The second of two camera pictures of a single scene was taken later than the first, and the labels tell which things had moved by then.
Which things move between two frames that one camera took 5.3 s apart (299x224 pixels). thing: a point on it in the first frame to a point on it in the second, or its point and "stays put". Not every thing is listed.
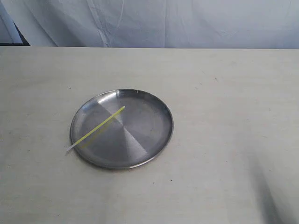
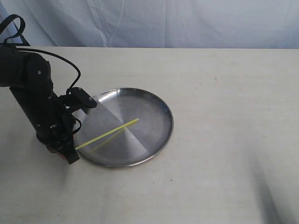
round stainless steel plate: (134, 136) stays put
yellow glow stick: (96, 128) to (106, 135)
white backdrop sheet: (196, 24) stays put
